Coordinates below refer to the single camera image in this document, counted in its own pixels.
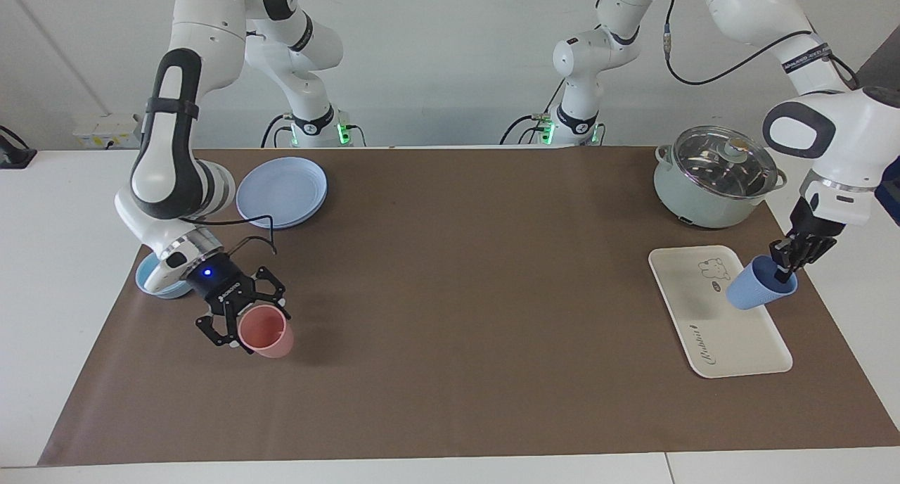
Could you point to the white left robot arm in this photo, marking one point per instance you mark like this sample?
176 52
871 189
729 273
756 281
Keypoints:
830 132

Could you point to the glass pot lid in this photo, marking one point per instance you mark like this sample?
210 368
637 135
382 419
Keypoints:
717 167

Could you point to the white wall socket strip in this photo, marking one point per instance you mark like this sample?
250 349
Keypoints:
105 129

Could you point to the black object on table edge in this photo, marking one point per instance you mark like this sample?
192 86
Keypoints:
14 157

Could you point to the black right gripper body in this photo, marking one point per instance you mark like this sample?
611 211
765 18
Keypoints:
221 283

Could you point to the cream tray with rabbit print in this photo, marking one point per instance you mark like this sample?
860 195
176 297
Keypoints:
717 336

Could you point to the light blue bowl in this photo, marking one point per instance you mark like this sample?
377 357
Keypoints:
151 280

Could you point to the pale green electric pot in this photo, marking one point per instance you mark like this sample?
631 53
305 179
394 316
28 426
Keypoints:
696 202

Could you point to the brown paper table mat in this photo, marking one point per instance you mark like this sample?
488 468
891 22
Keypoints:
457 294

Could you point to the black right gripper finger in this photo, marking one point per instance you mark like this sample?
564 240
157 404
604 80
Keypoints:
271 290
221 329

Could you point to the dark grey panel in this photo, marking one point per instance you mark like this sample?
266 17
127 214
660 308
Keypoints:
886 65

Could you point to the pink plastic cup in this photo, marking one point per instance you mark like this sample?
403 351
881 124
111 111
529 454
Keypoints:
267 333

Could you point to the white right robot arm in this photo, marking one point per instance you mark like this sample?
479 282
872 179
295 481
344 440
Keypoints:
211 20

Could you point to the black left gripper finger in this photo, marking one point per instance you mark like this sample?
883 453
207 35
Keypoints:
782 259
804 262

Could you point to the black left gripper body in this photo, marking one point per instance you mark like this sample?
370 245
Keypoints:
812 234

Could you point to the blue plastic cup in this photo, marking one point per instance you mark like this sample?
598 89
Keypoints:
749 290

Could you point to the light blue plate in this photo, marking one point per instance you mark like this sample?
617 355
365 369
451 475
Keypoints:
281 188

